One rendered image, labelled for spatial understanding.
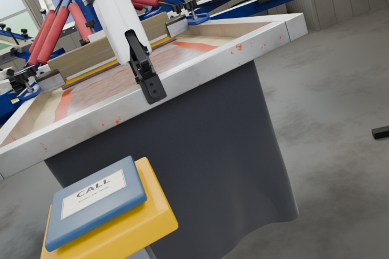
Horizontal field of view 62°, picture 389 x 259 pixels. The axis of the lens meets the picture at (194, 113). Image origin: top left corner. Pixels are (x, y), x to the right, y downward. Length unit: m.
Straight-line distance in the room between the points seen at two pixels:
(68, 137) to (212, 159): 0.31
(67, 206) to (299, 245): 1.26
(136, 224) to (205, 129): 0.37
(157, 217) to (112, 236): 0.04
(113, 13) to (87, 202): 0.25
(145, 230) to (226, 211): 0.46
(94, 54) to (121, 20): 0.62
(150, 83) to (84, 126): 0.12
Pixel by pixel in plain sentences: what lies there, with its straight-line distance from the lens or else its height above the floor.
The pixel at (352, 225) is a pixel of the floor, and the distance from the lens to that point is 1.58.
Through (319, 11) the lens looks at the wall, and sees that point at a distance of 4.43.
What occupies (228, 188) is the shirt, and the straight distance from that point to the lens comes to 0.74.
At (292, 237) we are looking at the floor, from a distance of 1.57.
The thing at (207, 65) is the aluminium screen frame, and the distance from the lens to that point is 0.53.
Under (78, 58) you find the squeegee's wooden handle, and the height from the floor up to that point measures 1.04.
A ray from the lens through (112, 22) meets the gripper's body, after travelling 0.47.
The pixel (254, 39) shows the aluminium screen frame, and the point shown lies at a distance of 0.57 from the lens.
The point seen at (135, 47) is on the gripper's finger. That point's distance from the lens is 0.47.
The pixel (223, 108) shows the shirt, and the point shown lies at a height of 0.88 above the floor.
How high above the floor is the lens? 1.13
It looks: 21 degrees down
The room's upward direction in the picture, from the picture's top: 22 degrees counter-clockwise
